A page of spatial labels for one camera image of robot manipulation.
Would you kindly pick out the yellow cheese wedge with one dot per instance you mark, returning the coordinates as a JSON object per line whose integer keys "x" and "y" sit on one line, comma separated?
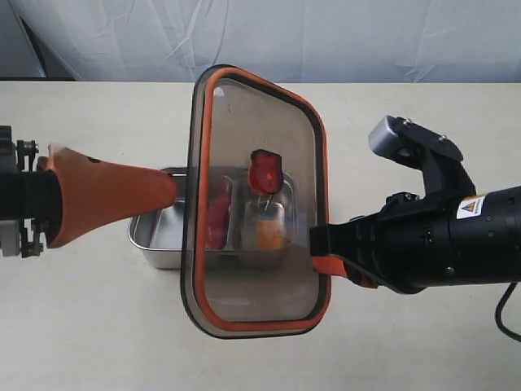
{"x": 270, "y": 235}

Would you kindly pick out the steel two-compartment lunch box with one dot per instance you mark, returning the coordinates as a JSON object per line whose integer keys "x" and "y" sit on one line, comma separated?
{"x": 254, "y": 230}

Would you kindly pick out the white backdrop cloth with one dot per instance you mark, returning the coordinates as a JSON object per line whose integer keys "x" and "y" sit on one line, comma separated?
{"x": 283, "y": 41}

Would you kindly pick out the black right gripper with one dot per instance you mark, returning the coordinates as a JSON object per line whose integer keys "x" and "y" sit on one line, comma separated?
{"x": 404, "y": 247}

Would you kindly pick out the red sausage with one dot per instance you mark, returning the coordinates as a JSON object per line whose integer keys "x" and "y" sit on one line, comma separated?
{"x": 218, "y": 214}

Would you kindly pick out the dark lid with orange seal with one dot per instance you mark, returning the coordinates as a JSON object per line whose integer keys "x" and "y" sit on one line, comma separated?
{"x": 256, "y": 184}

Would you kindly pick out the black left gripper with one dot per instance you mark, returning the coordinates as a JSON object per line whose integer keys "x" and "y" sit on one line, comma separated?
{"x": 73, "y": 195}

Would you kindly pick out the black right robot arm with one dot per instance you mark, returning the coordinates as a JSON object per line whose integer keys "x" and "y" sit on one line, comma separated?
{"x": 484, "y": 233}

